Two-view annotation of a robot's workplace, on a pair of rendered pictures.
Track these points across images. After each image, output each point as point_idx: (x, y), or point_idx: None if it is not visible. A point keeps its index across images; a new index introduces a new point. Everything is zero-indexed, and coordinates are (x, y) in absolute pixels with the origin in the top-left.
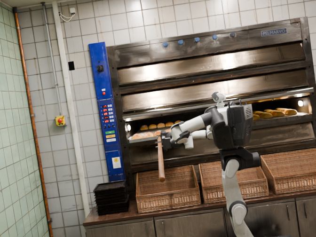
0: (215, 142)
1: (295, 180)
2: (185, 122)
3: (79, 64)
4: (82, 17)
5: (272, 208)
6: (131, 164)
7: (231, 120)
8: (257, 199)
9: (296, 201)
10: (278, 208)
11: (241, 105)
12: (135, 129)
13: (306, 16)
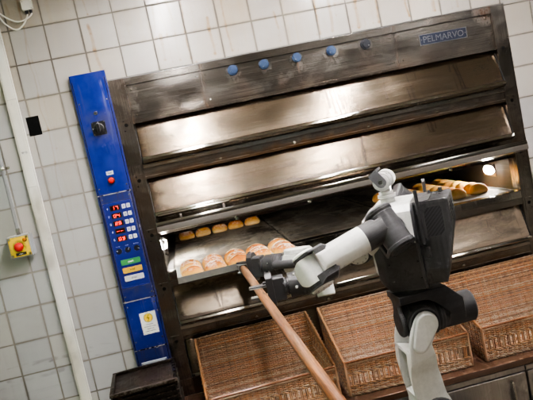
0: (385, 278)
1: (520, 329)
2: (328, 245)
3: (52, 121)
4: (50, 19)
5: (485, 390)
6: (182, 322)
7: (423, 231)
8: (455, 375)
9: (528, 370)
10: (496, 390)
11: (433, 194)
12: (169, 239)
13: (500, 3)
